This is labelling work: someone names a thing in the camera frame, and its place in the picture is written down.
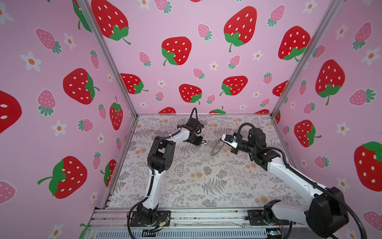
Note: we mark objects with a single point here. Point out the aluminium corner post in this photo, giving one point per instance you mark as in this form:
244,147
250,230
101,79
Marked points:
90,18
325,23

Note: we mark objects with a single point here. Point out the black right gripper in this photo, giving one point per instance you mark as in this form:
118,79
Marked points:
234,150

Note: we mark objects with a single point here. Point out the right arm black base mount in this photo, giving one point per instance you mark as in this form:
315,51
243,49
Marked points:
257,217

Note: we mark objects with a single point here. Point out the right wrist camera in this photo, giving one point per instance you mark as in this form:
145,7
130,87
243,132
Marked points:
227,138

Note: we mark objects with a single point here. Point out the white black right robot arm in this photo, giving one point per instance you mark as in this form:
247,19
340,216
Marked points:
323,212

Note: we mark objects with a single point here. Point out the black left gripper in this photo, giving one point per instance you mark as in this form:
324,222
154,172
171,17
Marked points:
198,141

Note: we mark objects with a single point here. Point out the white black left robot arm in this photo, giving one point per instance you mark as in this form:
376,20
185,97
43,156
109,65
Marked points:
160,159

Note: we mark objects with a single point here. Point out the aluminium corner post left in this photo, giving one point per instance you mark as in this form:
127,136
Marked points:
90,18

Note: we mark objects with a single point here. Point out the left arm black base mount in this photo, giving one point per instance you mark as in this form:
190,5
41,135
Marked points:
137,220

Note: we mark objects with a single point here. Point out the aluminium corner post right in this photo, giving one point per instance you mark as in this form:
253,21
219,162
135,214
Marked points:
325,23

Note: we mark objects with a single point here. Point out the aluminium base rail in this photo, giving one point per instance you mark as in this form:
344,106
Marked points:
195,223

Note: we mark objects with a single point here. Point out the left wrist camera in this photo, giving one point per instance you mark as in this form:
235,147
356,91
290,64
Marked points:
199,129

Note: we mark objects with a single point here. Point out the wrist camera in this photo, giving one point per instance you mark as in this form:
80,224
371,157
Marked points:
227,138
199,129

